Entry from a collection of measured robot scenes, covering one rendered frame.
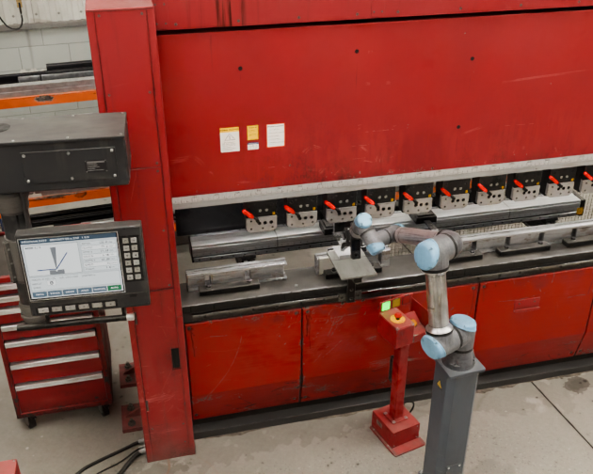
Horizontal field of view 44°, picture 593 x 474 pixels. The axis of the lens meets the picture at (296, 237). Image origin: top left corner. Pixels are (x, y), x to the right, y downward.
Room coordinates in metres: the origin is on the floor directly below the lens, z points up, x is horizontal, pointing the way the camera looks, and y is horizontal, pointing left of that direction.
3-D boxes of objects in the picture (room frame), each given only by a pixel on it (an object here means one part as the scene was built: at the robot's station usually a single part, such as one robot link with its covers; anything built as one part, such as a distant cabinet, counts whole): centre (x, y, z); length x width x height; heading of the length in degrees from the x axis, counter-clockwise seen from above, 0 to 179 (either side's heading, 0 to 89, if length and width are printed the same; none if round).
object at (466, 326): (2.61, -0.72, 0.94); 0.13 x 0.12 x 0.14; 127
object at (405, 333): (2.96, -0.53, 0.75); 0.20 x 0.16 x 0.18; 118
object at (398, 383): (2.96, -0.53, 0.39); 0.05 x 0.05 x 0.54; 28
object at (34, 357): (3.22, 1.30, 0.50); 0.50 x 0.50 x 1.00; 14
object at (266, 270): (3.11, 0.30, 0.92); 0.50 x 0.06 x 0.10; 104
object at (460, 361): (2.62, -0.73, 0.82); 0.15 x 0.15 x 0.10
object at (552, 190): (3.52, -1.38, 1.26); 0.15 x 0.09 x 0.17; 104
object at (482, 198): (3.43, -0.99, 1.26); 0.15 x 0.09 x 0.17; 104
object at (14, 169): (2.47, 0.87, 1.53); 0.51 x 0.25 x 0.85; 100
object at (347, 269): (3.10, -0.27, 1.00); 0.26 x 0.18 x 0.01; 14
